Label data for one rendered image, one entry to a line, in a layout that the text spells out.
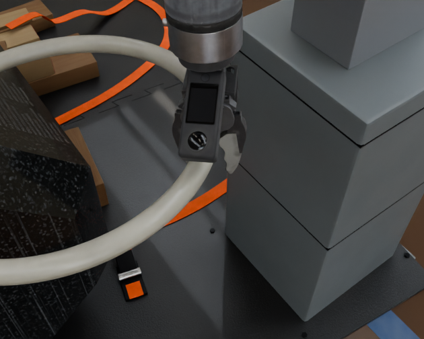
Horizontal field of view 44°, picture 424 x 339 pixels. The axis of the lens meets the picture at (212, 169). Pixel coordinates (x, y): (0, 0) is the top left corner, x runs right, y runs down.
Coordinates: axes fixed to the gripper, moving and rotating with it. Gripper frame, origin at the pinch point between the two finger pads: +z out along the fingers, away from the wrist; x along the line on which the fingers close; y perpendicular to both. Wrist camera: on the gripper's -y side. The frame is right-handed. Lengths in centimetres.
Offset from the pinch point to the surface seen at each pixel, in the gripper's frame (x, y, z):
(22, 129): 44, 25, 17
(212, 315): 7, 23, 89
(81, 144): 59, 76, 72
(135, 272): 32, 33, 84
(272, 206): -10, 36, 52
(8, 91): 53, 38, 17
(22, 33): 97, 129, 61
